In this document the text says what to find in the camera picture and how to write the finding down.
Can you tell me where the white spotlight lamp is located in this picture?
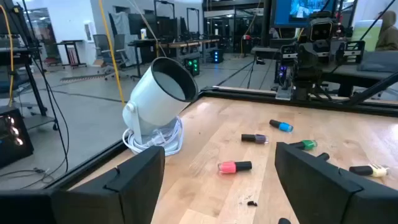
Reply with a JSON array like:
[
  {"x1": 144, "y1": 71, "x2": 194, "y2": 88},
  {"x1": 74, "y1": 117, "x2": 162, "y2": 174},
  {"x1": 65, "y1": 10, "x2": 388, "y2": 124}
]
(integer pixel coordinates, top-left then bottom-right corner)
[{"x1": 122, "y1": 57, "x2": 199, "y2": 146}]

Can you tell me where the yellow hanging cable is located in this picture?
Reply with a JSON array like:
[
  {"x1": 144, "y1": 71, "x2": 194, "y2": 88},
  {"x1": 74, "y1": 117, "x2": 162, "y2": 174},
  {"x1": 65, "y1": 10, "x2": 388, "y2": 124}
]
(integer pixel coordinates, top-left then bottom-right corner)
[
  {"x1": 0, "y1": 4, "x2": 15, "y2": 107},
  {"x1": 98, "y1": 0, "x2": 126, "y2": 107}
]

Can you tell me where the black computer tower with lights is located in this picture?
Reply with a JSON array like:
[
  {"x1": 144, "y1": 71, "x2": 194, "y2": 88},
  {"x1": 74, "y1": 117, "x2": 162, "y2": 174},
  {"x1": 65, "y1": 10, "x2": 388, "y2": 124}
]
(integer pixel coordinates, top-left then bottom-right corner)
[{"x1": 0, "y1": 106, "x2": 35, "y2": 169}]

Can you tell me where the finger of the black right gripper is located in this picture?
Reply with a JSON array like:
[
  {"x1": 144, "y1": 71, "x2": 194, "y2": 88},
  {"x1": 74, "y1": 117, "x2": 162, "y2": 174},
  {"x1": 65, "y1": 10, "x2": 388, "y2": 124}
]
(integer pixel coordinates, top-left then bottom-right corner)
[
  {"x1": 280, "y1": 43, "x2": 299, "y2": 67},
  {"x1": 343, "y1": 40, "x2": 366, "y2": 65}
]

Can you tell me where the pale yellow nail polish bottle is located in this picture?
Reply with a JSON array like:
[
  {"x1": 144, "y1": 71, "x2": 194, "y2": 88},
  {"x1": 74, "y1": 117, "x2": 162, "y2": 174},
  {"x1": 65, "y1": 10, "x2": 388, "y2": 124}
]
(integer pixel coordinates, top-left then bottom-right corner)
[{"x1": 348, "y1": 164, "x2": 391, "y2": 179}]

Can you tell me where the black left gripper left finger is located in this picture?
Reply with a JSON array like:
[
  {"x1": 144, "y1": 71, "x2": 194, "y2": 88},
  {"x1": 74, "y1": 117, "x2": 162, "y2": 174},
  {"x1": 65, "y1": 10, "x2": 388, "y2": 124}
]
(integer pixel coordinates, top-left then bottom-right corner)
[{"x1": 0, "y1": 145, "x2": 166, "y2": 224}]

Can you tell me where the white lamp power cord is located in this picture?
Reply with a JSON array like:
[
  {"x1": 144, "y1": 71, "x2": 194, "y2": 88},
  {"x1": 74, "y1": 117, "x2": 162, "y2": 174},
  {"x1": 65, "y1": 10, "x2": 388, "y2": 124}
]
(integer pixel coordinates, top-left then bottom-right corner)
[{"x1": 122, "y1": 116, "x2": 185, "y2": 157}]

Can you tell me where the person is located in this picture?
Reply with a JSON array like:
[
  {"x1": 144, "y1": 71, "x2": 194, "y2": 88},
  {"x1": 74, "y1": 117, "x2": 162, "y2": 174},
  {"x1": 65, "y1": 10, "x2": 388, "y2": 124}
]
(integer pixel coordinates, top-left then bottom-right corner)
[{"x1": 374, "y1": 10, "x2": 398, "y2": 52}]

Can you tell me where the monitor with blue screen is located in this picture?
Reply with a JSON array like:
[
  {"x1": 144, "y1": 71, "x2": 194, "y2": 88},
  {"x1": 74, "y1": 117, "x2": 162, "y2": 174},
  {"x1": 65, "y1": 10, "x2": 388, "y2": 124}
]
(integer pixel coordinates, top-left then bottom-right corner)
[{"x1": 271, "y1": 0, "x2": 338, "y2": 29}]

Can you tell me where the coral nail polish bottle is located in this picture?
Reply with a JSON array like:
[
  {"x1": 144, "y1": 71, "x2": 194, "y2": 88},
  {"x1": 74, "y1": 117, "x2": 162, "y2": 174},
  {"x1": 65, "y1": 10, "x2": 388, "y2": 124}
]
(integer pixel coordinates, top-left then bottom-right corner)
[{"x1": 217, "y1": 161, "x2": 253, "y2": 175}]

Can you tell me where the black computer with green lights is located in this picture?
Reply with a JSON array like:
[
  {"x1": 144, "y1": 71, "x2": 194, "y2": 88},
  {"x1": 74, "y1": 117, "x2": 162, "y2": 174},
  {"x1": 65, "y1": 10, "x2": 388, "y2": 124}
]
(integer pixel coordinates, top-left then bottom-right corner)
[{"x1": 183, "y1": 57, "x2": 201, "y2": 77}]

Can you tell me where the blue nail polish bottle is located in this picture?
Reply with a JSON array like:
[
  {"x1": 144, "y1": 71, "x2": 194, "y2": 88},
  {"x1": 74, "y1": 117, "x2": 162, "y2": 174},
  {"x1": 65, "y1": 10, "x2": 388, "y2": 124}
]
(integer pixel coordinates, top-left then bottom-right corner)
[{"x1": 269, "y1": 119, "x2": 294, "y2": 133}]

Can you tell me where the black aluminium table frame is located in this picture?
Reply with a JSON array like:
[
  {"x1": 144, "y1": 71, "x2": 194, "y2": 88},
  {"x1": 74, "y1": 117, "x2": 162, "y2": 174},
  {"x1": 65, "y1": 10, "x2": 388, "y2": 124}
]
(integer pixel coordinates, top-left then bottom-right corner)
[{"x1": 43, "y1": 86, "x2": 398, "y2": 190}]

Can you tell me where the grey mesh office chair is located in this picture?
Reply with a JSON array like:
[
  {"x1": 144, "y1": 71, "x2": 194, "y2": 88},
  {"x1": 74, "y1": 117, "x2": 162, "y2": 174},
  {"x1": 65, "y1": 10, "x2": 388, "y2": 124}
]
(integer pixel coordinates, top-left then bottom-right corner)
[
  {"x1": 112, "y1": 33, "x2": 130, "y2": 68},
  {"x1": 92, "y1": 33, "x2": 114, "y2": 81}
]

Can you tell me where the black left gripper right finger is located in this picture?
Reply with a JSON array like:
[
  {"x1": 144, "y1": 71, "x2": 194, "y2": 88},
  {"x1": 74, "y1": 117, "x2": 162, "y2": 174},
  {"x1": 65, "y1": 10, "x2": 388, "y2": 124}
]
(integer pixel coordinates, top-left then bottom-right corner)
[{"x1": 274, "y1": 142, "x2": 398, "y2": 224}]

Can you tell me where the green nail polish bottle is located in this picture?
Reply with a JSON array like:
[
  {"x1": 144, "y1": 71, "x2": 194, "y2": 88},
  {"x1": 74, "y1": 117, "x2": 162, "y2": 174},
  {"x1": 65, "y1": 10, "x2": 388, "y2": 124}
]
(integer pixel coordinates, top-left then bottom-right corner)
[{"x1": 289, "y1": 139, "x2": 318, "y2": 152}]

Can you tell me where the black computer with blue lights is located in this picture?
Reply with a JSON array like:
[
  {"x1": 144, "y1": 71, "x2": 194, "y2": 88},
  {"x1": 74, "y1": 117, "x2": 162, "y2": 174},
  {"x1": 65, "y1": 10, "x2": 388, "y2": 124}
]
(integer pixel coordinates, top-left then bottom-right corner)
[
  {"x1": 275, "y1": 60, "x2": 292, "y2": 85},
  {"x1": 210, "y1": 49, "x2": 224, "y2": 64}
]

